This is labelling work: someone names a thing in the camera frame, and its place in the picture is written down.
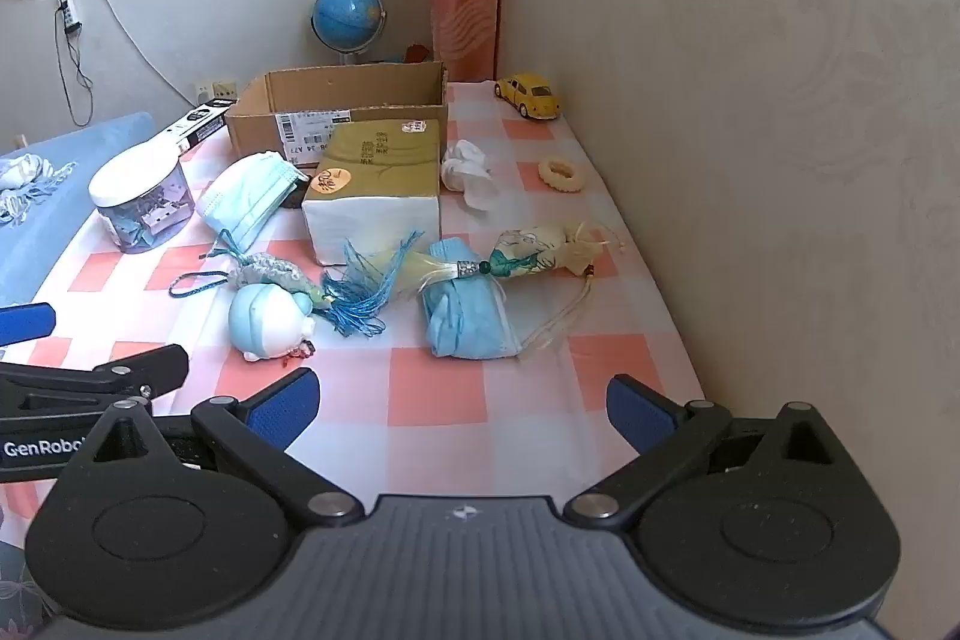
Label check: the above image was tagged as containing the fish sachet with blue tassel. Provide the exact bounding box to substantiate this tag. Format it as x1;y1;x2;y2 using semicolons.
169;231;425;337

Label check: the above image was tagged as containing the brown cardboard box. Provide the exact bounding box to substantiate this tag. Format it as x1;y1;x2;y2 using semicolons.
225;59;449;165

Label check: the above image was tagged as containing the white fabric item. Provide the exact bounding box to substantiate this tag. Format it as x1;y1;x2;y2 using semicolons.
0;154;76;191

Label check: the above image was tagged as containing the olive tissue pack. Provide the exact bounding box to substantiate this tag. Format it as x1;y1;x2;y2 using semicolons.
301;119;443;268

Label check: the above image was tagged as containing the black and white carton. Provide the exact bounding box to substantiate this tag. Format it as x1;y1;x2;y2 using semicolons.
146;104;230;157

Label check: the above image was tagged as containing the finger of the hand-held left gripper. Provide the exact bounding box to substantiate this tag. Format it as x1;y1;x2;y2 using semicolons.
0;302;58;348
0;344;190;420

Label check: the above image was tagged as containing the blue blanket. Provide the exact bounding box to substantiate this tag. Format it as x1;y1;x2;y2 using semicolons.
0;111;155;311

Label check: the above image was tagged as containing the grey floral cloth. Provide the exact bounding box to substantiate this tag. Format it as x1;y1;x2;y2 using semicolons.
0;505;53;640

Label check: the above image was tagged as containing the clear jar with white lid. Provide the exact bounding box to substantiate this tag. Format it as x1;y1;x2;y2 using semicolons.
88;149;197;255

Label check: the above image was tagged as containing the pink checkered tablecloth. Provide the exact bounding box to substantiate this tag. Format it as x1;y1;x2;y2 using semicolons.
0;81;706;521

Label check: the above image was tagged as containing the cream painted sachet with tassel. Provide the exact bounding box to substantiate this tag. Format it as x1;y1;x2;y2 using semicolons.
375;220;627;356

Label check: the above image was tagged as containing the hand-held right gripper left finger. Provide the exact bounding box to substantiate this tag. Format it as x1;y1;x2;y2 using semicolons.
58;368;365;527

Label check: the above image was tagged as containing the cream hair scrunchie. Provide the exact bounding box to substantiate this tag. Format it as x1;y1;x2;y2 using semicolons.
538;158;582;193

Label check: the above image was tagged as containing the blue desk globe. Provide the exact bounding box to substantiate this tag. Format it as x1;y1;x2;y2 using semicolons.
311;0;387;65

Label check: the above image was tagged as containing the white sock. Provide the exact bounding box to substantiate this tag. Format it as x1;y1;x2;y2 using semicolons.
441;139;496;214

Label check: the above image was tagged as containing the yellow toy car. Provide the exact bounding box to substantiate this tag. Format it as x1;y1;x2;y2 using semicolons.
493;72;562;121

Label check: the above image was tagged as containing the black power cable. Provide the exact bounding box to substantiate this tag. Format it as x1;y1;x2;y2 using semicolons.
54;6;95;127
79;0;197;107

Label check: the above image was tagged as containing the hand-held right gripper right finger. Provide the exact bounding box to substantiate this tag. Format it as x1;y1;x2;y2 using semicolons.
564;374;863;527

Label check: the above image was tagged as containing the round light blue plush toy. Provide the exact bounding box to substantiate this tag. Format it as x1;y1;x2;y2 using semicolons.
227;284;317;362

